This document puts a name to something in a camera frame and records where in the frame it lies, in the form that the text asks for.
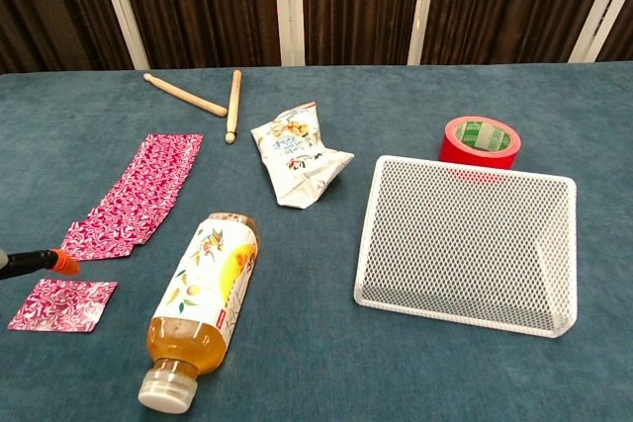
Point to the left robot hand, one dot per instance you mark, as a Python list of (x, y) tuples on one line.
[(34, 261)]

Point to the pink patterned packet strip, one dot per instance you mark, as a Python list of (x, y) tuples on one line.
[(153, 170)]

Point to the tea bottle with white cap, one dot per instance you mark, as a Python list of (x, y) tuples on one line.
[(207, 293)]

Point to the long wooden drumstick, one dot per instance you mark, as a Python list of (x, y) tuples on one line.
[(185, 95)]

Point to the short wooden drumstick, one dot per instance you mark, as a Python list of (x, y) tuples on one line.
[(233, 106)]

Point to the crumpled white snack bag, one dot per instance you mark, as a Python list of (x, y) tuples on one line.
[(297, 155)]

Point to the blue table cloth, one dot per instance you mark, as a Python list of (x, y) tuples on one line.
[(316, 372)]

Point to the brown curtain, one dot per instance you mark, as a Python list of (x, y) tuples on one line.
[(212, 2)]

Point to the red tape roll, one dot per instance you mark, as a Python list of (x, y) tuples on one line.
[(475, 150)]

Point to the white double frame post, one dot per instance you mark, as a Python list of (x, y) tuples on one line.
[(288, 7)]

